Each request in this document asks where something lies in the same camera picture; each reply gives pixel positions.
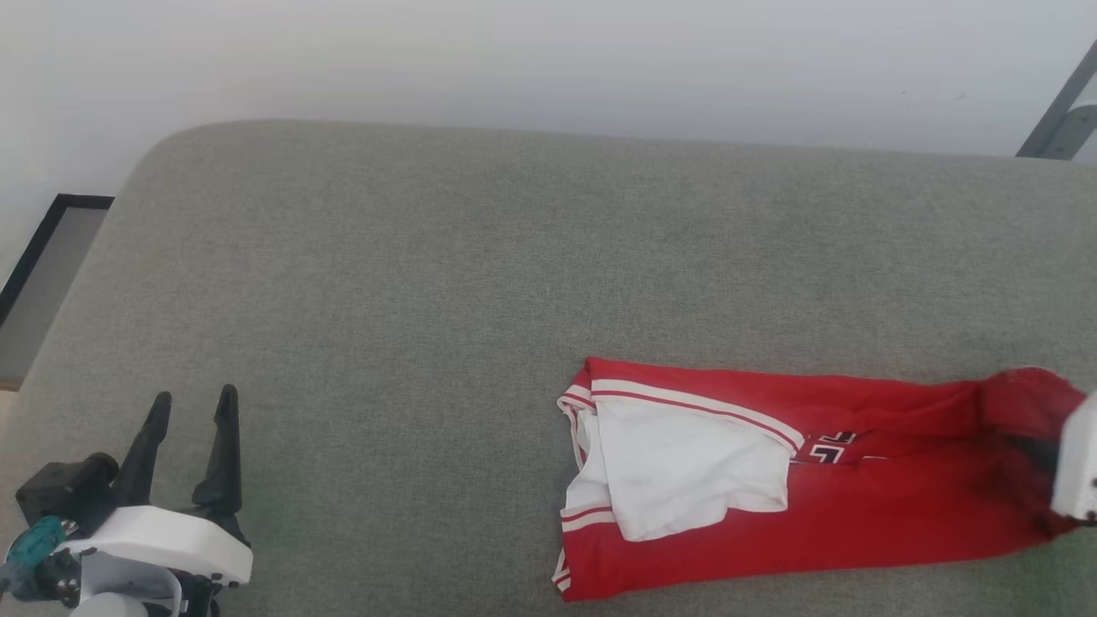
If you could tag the red and white jersey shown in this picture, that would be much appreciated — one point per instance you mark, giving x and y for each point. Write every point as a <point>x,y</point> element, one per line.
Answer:
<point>857,514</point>

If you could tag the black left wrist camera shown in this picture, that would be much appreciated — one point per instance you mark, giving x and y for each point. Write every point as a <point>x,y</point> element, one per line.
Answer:
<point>68,493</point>

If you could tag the grey metal window frame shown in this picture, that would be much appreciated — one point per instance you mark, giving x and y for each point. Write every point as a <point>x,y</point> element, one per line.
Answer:
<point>1063,111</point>

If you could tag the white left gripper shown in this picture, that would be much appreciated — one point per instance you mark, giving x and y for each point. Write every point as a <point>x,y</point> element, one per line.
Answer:
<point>163,540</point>

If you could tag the black framed floor panel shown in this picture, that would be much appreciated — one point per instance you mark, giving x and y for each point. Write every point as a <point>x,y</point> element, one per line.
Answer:
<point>43,274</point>

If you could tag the grey fabric sofa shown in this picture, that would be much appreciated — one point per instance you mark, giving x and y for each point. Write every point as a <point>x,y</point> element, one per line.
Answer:
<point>428,300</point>

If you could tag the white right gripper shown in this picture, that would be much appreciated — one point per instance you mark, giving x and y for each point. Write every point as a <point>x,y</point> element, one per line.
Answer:
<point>1078,463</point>

